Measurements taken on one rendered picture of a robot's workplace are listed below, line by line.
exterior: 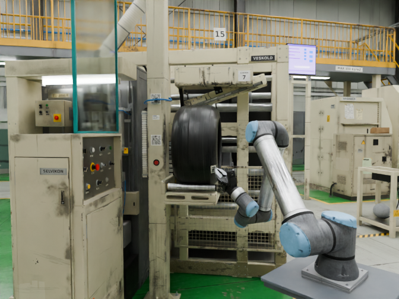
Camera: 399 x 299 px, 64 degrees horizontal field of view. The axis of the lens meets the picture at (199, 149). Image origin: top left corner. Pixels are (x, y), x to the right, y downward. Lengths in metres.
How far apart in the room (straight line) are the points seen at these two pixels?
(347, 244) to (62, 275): 1.41
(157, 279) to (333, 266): 1.36
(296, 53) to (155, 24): 4.22
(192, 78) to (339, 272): 1.67
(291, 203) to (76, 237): 1.09
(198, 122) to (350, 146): 4.78
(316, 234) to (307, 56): 5.19
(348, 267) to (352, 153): 5.02
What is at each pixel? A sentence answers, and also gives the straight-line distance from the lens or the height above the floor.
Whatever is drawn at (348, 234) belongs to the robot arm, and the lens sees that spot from 1.57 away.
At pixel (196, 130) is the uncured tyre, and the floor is 1.28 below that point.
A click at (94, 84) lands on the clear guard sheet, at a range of 1.95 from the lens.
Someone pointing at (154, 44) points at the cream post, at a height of 1.89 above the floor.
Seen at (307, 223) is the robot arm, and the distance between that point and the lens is 1.48.
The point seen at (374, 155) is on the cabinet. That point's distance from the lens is 6.85.
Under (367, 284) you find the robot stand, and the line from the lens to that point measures 1.71.
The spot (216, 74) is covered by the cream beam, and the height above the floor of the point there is 1.72.
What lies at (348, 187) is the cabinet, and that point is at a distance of 6.65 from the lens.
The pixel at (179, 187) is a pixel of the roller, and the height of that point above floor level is 0.90.
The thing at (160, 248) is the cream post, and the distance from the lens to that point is 2.44.
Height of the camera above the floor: 1.27
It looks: 3 degrees down
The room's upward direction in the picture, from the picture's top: straight up
